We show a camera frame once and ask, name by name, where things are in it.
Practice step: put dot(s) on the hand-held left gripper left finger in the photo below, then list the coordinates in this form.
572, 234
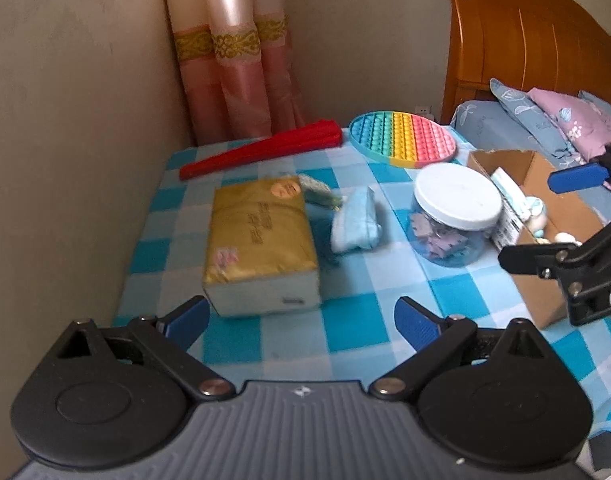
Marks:
185, 320

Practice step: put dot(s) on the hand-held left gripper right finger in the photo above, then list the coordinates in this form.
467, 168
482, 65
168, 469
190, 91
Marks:
415, 322

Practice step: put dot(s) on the pink curtain with gold trim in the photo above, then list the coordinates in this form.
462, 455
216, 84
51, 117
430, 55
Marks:
235, 85

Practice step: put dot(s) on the blue patterned pillow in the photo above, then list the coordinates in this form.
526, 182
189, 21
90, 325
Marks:
530, 115

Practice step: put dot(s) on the green fringed cloth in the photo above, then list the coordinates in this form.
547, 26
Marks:
318, 192

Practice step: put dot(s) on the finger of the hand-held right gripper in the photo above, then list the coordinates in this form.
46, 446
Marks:
530, 259
578, 177

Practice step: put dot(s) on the blue bedsheet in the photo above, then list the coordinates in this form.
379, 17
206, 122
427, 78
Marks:
480, 125

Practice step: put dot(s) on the light blue folded cloth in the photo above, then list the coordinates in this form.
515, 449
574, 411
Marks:
355, 225

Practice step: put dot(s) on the red folding fan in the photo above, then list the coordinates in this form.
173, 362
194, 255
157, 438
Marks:
265, 150

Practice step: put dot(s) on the blue checkered tablecloth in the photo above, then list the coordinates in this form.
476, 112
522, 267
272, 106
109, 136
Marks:
365, 300

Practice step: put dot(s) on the wooden headboard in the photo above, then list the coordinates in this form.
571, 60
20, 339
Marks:
525, 35

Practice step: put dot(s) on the pink floral pillow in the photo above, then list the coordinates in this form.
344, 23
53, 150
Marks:
580, 120

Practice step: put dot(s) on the white wall socket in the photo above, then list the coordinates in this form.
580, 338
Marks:
424, 111

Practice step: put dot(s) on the gold tissue pack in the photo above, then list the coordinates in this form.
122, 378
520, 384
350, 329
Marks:
258, 240

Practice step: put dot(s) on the cardboard box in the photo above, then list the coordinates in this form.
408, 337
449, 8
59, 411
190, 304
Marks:
540, 295

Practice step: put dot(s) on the rainbow pop bubble mat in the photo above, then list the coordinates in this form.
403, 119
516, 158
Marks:
400, 137

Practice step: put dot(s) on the clip jar with white lid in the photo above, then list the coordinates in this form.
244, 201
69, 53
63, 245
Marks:
455, 200

